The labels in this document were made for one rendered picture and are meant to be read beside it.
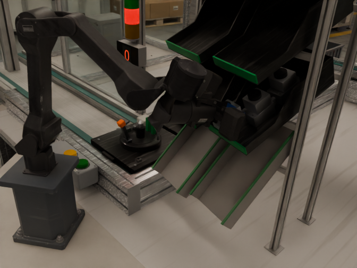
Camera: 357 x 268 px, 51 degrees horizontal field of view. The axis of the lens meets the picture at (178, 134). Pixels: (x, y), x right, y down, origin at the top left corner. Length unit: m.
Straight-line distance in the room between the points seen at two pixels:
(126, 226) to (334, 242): 0.58
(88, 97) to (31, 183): 0.78
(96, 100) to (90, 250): 0.76
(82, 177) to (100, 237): 0.20
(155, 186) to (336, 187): 0.62
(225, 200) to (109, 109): 0.76
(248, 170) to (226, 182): 0.06
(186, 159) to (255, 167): 0.20
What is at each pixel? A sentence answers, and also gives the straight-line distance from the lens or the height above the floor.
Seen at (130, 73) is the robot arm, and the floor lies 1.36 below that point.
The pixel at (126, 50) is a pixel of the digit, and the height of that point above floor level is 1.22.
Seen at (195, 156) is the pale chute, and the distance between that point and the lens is 1.01.
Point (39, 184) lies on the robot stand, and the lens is 0.95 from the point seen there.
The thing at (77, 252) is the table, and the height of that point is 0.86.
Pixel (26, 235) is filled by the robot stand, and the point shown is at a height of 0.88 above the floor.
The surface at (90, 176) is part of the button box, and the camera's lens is 1.16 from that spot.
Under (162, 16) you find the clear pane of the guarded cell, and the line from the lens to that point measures 2.59.
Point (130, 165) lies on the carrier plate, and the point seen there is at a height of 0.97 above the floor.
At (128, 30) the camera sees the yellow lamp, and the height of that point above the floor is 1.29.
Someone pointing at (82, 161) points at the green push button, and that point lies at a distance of 1.16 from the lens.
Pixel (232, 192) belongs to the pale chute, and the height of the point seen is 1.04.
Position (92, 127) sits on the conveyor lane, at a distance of 1.47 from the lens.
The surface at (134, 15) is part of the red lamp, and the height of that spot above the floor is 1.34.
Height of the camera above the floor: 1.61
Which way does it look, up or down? 29 degrees down
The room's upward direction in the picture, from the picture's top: 3 degrees clockwise
